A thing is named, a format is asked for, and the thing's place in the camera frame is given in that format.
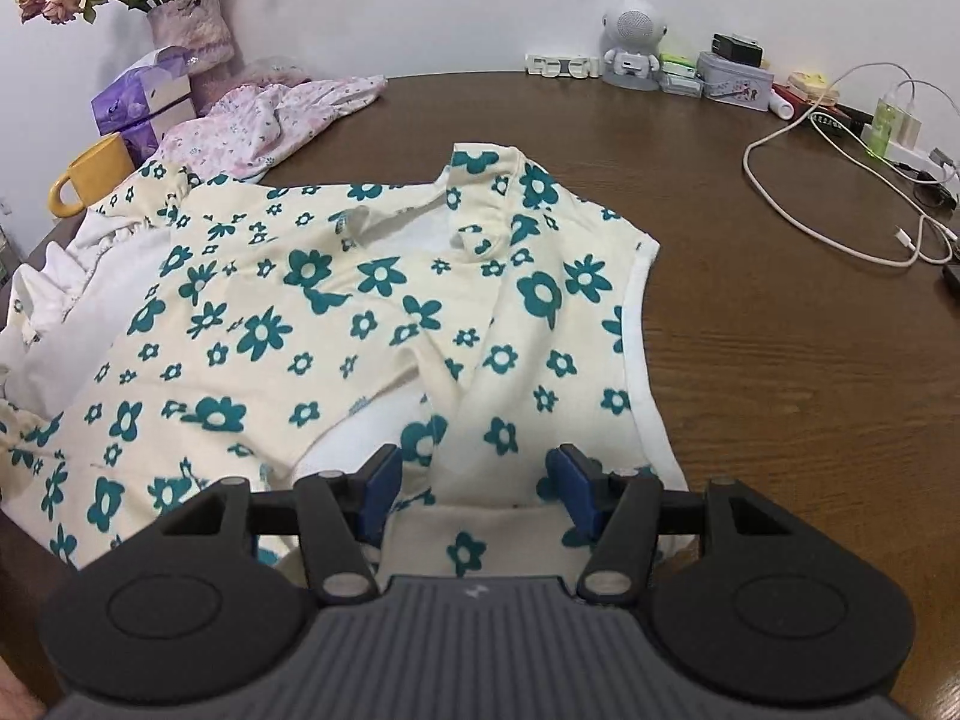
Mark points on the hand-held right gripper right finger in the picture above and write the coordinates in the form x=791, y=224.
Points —
x=570, y=484

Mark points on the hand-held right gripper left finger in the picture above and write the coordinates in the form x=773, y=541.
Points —
x=384, y=487

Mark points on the cream garment with teal flowers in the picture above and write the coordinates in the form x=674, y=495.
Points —
x=300, y=315

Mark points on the pink floral garment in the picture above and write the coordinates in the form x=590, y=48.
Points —
x=255, y=120

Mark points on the white ruffled garment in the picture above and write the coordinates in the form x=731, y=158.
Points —
x=52, y=277

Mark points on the white power strip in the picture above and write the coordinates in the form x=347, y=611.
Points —
x=900, y=157
x=559, y=66

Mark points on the green and white small box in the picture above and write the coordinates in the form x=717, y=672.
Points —
x=679, y=79

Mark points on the yellow mug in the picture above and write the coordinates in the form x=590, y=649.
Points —
x=97, y=169

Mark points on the grey tin box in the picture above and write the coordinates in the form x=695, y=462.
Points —
x=735, y=86

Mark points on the white tube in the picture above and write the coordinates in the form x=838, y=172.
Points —
x=780, y=101

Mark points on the black flat case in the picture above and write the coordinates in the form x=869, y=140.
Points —
x=844, y=118

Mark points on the white robot speaker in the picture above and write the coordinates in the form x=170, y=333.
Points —
x=634, y=26

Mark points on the purple tissue box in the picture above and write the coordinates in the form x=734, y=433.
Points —
x=127, y=101

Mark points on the black charger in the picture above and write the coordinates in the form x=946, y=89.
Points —
x=739, y=49

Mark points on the pink knitted vase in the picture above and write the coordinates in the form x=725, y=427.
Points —
x=191, y=30

